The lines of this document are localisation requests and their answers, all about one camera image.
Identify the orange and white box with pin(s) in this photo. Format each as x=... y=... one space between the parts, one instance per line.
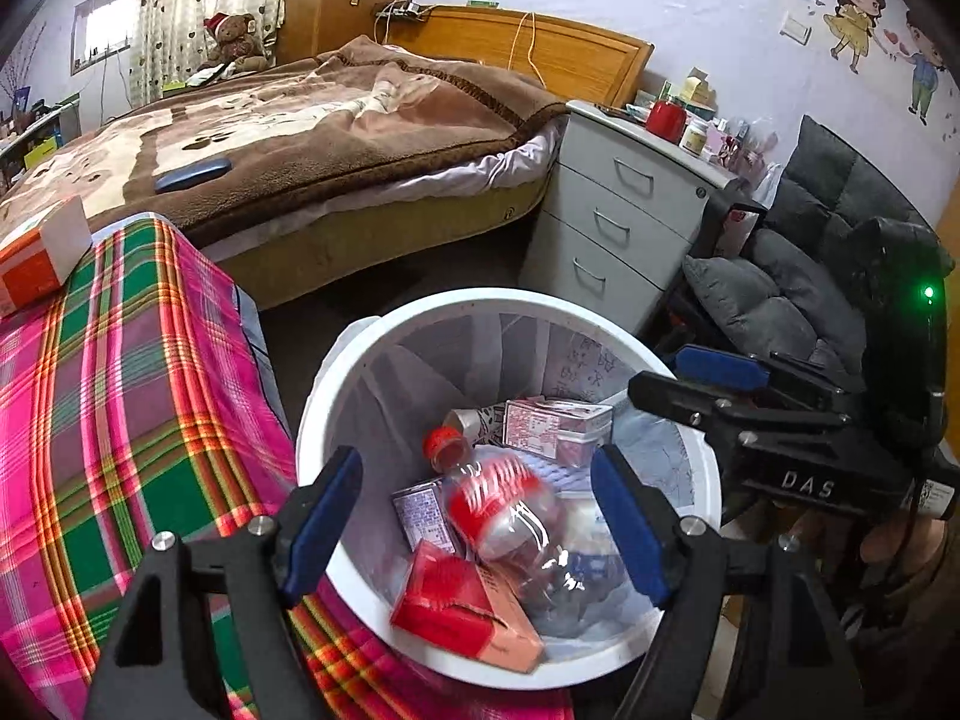
x=37 y=262

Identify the small red carton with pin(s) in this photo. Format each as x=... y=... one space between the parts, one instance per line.
x=502 y=502

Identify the blue glasses case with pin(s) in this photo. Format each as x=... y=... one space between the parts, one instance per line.
x=193 y=174

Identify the pale yellow box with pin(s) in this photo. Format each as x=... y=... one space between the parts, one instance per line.
x=697 y=94

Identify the red cup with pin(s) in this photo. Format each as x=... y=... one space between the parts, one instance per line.
x=665 y=120

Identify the bed mattress with white sheet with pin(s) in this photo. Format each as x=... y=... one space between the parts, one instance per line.
x=360 y=247

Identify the clear plastic bottle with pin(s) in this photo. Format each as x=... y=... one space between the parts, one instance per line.
x=585 y=577

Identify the person's right forearm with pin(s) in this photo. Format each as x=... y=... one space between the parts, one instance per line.
x=915 y=652

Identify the wooden bed headboard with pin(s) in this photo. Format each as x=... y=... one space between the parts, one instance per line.
x=585 y=52

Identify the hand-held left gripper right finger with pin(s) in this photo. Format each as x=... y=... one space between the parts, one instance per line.
x=626 y=525

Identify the white drawer nightstand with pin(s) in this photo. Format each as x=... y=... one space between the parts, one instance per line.
x=615 y=225

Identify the white power strip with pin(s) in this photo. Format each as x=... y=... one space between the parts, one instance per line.
x=401 y=9

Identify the cluttered low shelf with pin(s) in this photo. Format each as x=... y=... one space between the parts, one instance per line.
x=37 y=142

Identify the translucent bin liner bag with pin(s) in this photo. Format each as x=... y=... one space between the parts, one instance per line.
x=420 y=367

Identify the cream patterned curtain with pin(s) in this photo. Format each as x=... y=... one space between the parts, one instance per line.
x=210 y=7

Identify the pink green plaid tablecloth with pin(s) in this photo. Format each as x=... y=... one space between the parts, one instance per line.
x=127 y=390

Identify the white round trash bin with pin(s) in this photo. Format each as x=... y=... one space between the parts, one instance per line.
x=337 y=480

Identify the red cardboard box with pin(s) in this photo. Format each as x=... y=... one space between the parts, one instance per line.
x=457 y=607

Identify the small purple print box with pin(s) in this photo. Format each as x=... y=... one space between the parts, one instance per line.
x=424 y=514

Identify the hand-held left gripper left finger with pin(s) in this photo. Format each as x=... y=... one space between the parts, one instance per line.
x=322 y=525

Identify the bed with brown blanket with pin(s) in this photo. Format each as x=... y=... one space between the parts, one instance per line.
x=337 y=142

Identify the grey cushioned chair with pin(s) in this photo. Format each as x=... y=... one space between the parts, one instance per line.
x=810 y=262

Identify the pink cosmetic boxes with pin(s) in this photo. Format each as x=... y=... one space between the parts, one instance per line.
x=739 y=150

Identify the brown teddy bear red hat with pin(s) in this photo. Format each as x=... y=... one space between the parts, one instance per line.
x=236 y=37

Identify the pink milk carton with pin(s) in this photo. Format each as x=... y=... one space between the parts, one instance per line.
x=555 y=427

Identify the cartoon children wall decal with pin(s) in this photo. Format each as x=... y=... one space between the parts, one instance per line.
x=855 y=7

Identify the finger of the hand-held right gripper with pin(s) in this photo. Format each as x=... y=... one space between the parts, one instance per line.
x=697 y=409
x=720 y=367

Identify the vase with dry branches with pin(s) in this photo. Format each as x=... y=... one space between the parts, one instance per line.
x=19 y=86

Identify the person's right hand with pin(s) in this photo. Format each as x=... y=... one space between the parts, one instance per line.
x=907 y=547

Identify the small wall window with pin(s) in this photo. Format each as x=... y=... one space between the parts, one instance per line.
x=105 y=26

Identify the white jar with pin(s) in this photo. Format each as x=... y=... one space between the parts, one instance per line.
x=694 y=139

